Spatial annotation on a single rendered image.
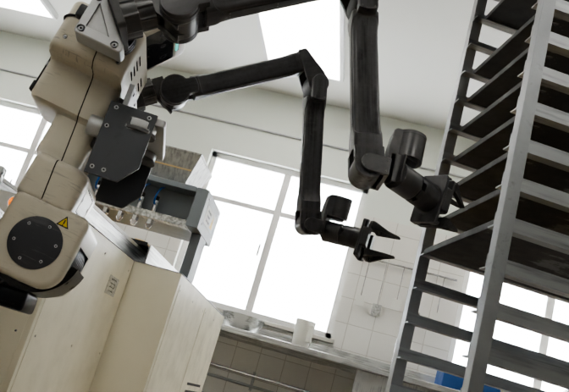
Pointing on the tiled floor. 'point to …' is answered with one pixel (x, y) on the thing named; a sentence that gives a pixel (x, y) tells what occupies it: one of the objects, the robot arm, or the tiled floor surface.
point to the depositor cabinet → (158, 335)
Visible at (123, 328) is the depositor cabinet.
